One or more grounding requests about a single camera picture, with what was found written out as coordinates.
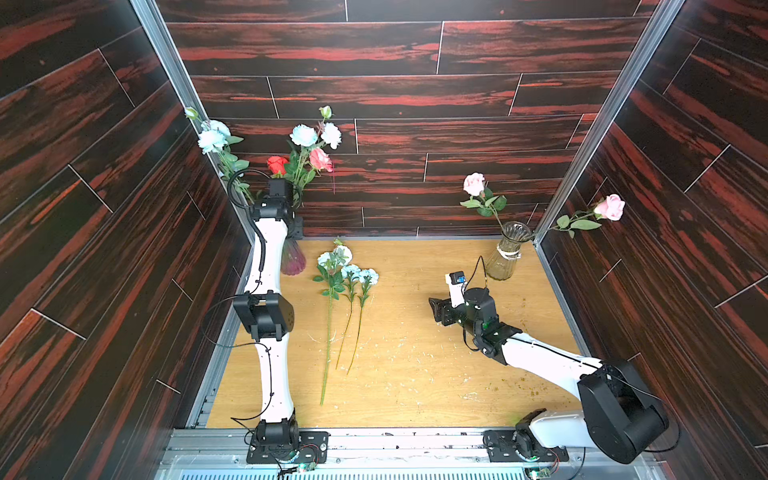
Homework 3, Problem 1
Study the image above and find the clear glass vase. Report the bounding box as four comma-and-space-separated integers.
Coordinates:
485, 221, 533, 281

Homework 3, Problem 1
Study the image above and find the blue white flower spray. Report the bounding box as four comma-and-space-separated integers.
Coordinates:
313, 239, 353, 406

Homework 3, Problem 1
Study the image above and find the purple glass vase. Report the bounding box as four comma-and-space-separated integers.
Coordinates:
280, 238, 306, 276

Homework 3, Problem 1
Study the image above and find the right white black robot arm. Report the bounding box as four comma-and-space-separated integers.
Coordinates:
429, 284, 670, 464

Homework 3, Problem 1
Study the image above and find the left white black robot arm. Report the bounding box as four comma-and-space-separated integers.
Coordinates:
233, 178, 299, 462

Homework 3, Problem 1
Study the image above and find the pink rose stem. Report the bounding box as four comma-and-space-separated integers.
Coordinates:
547, 194, 626, 238
460, 172, 507, 229

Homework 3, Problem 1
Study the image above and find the red pink white rose bouquet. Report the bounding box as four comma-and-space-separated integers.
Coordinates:
267, 105, 342, 209

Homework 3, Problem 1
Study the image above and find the white flower spray far left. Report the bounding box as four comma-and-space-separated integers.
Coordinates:
184, 106, 254, 205

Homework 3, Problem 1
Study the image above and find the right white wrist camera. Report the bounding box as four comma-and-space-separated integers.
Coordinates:
445, 271, 466, 308

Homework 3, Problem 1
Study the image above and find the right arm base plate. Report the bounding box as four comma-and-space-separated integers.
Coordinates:
482, 429, 569, 463

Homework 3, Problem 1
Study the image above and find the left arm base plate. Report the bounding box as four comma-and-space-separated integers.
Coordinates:
246, 429, 330, 465

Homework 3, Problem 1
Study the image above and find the aluminium front rail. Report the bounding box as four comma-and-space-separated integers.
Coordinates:
156, 427, 665, 479

